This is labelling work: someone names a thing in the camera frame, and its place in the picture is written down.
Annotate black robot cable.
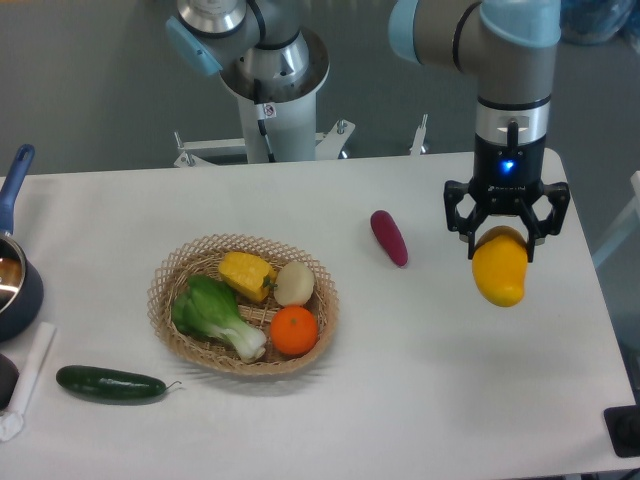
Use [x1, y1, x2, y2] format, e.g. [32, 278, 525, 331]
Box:
[252, 78, 277, 164]

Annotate yellow bell pepper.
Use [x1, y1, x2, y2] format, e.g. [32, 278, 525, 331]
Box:
[218, 252, 276, 303]

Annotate purple sweet potato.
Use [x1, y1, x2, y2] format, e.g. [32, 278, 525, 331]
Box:
[370, 210, 409, 267]

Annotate white rolled cloth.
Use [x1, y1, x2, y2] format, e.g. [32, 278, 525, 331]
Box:
[1, 322, 56, 443]

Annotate orange fruit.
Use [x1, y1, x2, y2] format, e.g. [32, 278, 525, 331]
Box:
[270, 306, 319, 356]

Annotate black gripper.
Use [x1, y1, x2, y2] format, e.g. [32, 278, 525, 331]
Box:
[443, 133, 572, 264]

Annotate black device at table edge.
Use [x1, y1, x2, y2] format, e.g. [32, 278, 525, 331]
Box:
[603, 405, 639, 458]

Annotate blue plastic bag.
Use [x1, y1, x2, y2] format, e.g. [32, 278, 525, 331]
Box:
[560, 0, 638, 46]

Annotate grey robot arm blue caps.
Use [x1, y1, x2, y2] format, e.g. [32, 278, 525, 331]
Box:
[165, 1, 570, 253]

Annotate woven wicker basket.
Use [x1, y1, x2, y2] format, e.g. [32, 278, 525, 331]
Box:
[148, 234, 339, 377]

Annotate dark round object left edge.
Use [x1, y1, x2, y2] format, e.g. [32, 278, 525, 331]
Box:
[0, 354, 19, 410]

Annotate blue pot with handle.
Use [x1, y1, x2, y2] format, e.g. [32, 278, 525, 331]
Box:
[1, 144, 44, 342]

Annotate dark green cucumber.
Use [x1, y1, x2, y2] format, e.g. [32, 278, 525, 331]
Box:
[56, 365, 181, 405]

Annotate green bok choy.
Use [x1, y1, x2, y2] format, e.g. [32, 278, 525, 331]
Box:
[171, 275, 267, 363]

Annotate yellow mango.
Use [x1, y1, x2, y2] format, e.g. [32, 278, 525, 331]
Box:
[472, 226, 528, 307]

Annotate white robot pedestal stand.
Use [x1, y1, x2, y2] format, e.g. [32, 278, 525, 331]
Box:
[174, 88, 356, 167]

